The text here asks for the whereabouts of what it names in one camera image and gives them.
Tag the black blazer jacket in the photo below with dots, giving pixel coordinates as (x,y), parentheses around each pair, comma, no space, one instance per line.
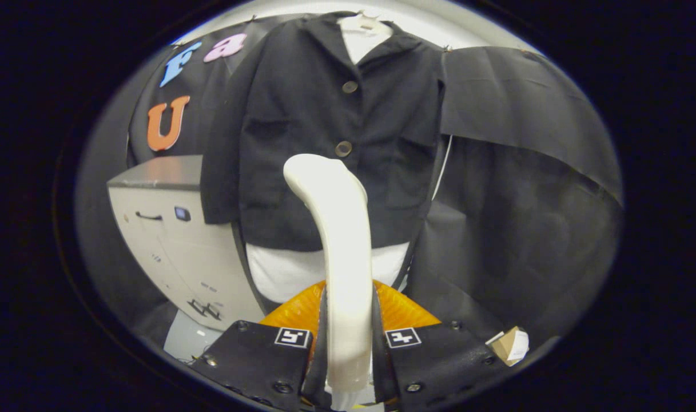
(290,143)

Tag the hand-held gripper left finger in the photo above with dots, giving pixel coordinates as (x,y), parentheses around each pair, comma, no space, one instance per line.
(256,360)

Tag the white ironing board form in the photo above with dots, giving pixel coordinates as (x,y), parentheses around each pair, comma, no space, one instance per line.
(279,274)

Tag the beige cabinet with grey top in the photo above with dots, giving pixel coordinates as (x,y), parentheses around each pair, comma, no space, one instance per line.
(164,252)

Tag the white plastic hanger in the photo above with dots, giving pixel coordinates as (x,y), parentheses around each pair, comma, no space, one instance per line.
(368,23)

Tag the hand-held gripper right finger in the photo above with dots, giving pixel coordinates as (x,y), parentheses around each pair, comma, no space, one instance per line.
(439,360)

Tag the small cardboard box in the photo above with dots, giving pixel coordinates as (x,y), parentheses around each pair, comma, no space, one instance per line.
(508,346)

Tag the black backdrop cloth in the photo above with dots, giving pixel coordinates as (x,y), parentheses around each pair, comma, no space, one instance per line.
(525,229)

